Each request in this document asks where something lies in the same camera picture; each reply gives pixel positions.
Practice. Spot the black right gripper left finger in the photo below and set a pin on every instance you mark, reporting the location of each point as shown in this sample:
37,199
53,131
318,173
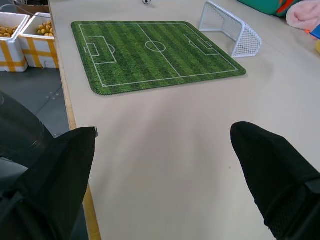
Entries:
55,180

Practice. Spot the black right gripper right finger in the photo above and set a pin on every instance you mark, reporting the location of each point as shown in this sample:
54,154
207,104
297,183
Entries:
275,175

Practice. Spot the white miniature soccer goal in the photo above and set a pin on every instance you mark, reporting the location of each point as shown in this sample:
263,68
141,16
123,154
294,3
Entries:
231,31

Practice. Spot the green soccer field mat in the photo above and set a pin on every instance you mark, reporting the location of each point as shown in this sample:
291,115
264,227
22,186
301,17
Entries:
152,56

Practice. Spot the small soccer ball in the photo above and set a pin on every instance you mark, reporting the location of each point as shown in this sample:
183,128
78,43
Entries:
147,1

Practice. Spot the dark rounded robot body part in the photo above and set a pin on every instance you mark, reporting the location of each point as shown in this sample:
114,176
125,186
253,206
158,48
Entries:
22,130

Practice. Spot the yellow object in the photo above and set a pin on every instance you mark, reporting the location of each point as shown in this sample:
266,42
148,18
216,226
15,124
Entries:
317,46

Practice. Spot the white foam box with yellow tape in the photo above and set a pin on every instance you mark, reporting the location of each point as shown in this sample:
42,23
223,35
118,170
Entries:
10,42
40,45

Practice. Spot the blue and orange toy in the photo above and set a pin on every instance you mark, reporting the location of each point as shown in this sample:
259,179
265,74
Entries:
313,33

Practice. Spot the pink plush toy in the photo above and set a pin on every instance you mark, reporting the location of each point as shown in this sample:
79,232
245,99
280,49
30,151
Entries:
303,16

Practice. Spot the teal bag with orange trim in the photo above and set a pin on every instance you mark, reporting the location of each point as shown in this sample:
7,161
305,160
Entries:
267,6

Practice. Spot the cardboard box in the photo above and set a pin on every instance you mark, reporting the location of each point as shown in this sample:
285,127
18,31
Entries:
32,7

